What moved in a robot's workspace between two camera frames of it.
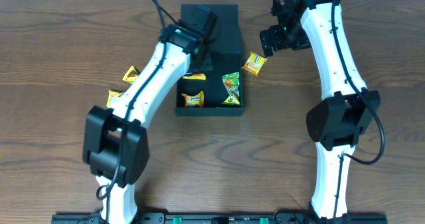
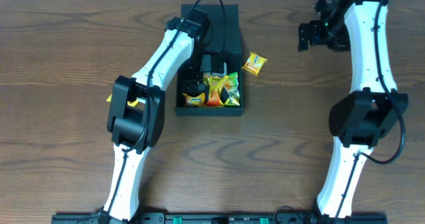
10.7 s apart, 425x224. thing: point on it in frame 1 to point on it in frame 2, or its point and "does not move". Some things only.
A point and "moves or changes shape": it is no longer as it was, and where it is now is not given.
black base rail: [220, 219] does not move
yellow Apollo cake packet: [131, 74] to [215, 83]
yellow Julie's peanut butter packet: [195, 100] does not move
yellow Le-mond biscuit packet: [254, 63] does not move
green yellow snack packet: [232, 82] does not move
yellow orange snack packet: [196, 76] moves or changes shape
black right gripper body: [290, 36] to [335, 36]
